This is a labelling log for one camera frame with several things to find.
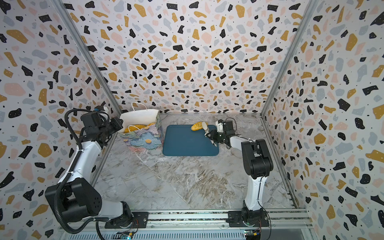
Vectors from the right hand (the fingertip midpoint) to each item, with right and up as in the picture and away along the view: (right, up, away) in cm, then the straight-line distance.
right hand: (206, 132), depth 98 cm
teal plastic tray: (-18, -6, +10) cm, 22 cm away
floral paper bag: (-34, +2, -19) cm, 39 cm away
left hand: (-46, +9, -18) cm, 50 cm away
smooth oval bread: (-5, +4, +11) cm, 13 cm away
